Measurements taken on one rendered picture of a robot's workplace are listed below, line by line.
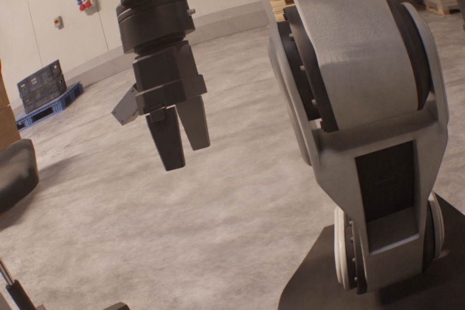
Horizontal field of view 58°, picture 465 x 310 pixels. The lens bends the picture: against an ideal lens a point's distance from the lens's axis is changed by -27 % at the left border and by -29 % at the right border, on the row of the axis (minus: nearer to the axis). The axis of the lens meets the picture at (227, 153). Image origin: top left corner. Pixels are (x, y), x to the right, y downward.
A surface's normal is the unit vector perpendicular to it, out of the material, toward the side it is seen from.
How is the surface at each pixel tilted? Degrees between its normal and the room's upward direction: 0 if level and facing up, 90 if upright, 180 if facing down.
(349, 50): 69
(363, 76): 92
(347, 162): 99
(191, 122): 78
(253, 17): 90
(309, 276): 0
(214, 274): 0
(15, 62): 90
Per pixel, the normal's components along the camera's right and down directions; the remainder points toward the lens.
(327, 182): -0.08, 0.53
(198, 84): 0.94, -0.24
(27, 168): 0.22, -0.93
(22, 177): 0.15, -0.83
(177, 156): -0.20, 0.19
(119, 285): -0.31, -0.89
